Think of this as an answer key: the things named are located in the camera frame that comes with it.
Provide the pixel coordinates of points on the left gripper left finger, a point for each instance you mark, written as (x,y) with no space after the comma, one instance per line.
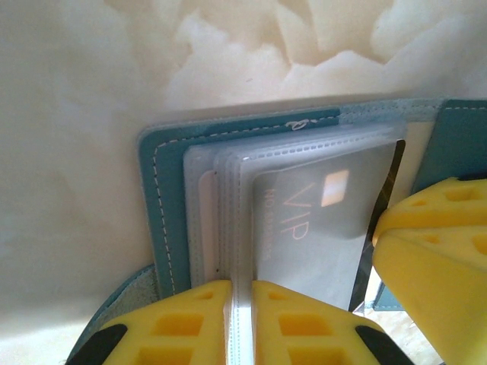
(182,327)

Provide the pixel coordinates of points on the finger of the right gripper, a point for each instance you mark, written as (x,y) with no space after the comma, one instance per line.
(437,207)
(437,289)

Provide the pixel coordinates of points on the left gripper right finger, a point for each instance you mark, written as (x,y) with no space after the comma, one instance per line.
(304,331)

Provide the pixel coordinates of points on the teal leather card holder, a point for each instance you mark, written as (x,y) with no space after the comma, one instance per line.
(167,182)

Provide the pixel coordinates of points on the black VIP card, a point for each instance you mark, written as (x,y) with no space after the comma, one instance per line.
(304,258)

